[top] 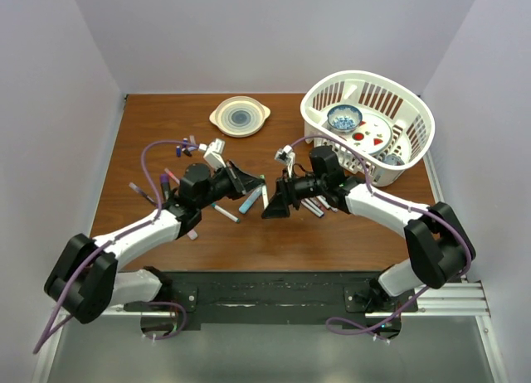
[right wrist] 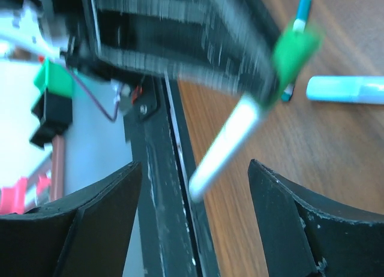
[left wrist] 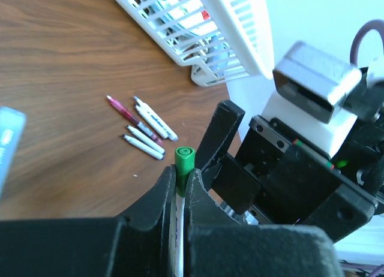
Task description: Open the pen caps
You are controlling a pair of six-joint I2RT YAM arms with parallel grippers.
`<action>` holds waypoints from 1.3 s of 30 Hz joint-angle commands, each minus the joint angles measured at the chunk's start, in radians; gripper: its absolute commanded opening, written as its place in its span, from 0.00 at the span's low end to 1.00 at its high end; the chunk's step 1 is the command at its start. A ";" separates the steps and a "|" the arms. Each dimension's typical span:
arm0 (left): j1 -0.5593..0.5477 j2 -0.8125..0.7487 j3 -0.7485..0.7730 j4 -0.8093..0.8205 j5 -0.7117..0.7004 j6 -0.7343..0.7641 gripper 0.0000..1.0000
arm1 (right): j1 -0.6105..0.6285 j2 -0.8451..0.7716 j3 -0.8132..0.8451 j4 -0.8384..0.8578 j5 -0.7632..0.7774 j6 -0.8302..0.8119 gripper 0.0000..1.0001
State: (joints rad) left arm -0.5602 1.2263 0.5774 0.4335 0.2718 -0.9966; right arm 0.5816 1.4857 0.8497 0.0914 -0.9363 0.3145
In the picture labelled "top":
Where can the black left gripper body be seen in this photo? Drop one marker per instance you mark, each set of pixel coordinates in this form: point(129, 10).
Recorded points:
point(218, 190)

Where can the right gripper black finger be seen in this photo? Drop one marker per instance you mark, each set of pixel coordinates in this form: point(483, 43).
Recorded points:
point(279, 205)
point(283, 181)

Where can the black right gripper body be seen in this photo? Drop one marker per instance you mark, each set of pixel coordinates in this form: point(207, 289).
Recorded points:
point(305, 186)

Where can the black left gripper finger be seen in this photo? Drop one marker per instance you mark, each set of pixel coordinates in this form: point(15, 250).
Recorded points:
point(243, 194)
point(245, 182)

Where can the light blue highlighter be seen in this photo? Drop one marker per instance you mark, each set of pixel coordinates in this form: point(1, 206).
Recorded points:
point(250, 201)

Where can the red transparent pen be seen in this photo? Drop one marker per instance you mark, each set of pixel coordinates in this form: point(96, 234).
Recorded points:
point(318, 204)

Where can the white marker teal cap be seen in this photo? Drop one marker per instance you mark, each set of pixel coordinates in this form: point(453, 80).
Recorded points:
point(225, 213)

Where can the lavender highlighter pen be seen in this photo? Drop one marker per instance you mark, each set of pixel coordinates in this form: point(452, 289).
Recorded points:
point(192, 234)

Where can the white marker dark blue cap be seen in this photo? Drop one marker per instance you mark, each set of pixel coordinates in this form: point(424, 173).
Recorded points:
point(312, 209)

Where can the white marker green cap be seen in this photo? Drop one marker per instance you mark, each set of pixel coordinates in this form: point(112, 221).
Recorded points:
point(264, 192)

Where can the white marker black cap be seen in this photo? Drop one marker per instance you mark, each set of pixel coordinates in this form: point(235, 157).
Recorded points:
point(323, 201)

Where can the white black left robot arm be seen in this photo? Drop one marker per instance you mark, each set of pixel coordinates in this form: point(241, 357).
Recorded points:
point(87, 278)

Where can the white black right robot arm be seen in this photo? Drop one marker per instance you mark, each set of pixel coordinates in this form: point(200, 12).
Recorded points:
point(437, 245)

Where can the pink highlighter pen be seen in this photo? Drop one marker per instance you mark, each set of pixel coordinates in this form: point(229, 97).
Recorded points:
point(172, 176)

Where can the black purple highlighter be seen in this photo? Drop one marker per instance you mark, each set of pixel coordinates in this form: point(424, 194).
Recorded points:
point(165, 186)

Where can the cream plate with spiral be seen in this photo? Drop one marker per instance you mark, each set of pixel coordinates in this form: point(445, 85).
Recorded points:
point(239, 116)

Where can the blue white bowl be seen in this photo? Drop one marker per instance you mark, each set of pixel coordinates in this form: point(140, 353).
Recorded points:
point(344, 118)

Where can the white plate red shapes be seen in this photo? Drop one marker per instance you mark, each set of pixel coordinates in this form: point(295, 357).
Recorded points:
point(372, 136)

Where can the small blue patterned dish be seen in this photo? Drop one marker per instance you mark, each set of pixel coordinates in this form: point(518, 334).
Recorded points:
point(393, 159)

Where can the white plastic basket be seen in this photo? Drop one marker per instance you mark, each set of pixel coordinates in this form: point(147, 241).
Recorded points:
point(412, 122)

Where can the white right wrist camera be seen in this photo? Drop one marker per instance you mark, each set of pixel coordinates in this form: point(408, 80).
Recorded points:
point(286, 156)

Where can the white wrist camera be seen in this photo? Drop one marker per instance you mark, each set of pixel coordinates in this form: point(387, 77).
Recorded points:
point(286, 156)
point(212, 153)

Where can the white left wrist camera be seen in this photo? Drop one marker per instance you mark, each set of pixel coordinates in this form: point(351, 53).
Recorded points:
point(212, 153)

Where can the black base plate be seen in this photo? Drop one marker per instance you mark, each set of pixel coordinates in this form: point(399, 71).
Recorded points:
point(276, 298)

